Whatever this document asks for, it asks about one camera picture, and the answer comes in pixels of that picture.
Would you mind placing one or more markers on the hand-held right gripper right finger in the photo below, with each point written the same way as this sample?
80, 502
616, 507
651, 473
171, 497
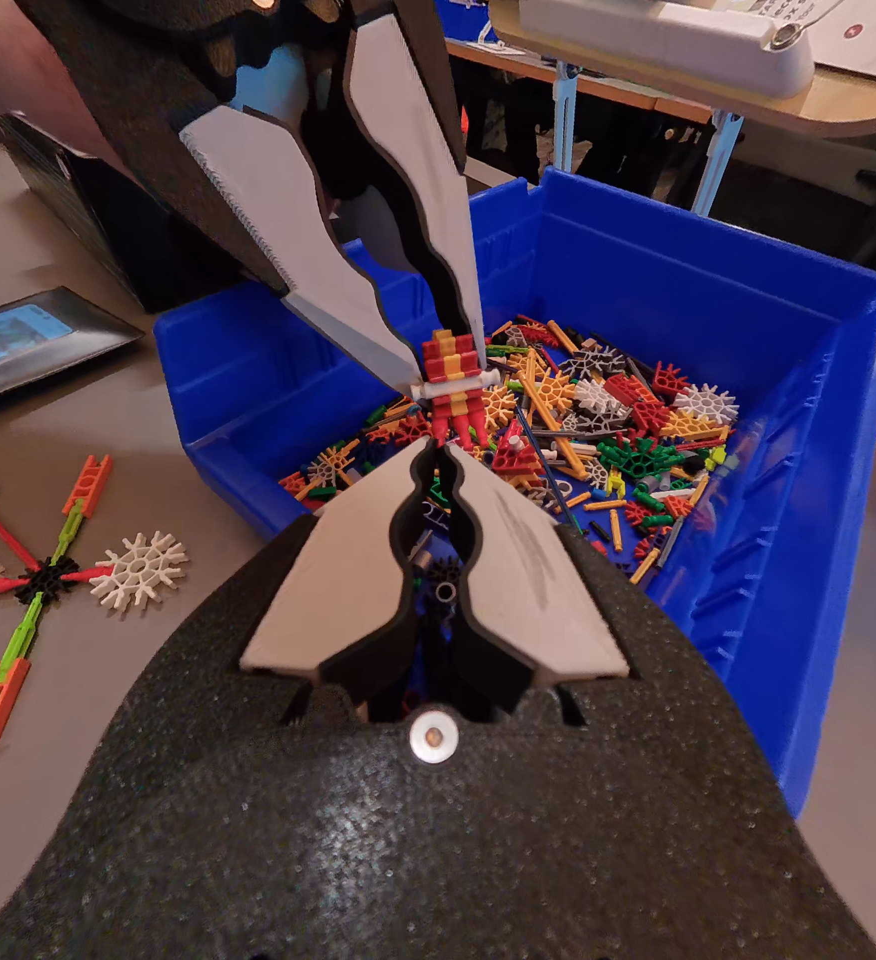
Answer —
543, 600

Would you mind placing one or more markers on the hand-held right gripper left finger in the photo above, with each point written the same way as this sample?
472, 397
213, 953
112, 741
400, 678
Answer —
333, 592

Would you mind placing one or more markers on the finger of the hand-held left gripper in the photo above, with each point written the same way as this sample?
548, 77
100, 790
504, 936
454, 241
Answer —
415, 127
280, 225

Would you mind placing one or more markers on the pile of colourful toy pieces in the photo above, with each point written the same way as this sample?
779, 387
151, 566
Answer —
595, 420

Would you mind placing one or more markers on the red yellow toy connector assembly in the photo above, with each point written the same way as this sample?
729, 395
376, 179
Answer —
449, 360

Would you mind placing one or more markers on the short white toy rod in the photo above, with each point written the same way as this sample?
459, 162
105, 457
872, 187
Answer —
453, 388

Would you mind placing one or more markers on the blue plastic bin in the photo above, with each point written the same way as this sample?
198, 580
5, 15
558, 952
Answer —
670, 262

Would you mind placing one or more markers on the person's left hand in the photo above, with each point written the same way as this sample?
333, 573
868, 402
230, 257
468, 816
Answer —
2, 52

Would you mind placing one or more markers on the black cardboard box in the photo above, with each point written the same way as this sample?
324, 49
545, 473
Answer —
107, 240

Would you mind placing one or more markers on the flat star toy rod model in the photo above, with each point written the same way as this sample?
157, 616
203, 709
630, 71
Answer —
47, 577

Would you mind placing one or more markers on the black framed tablet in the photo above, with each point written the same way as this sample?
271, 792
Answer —
17, 337

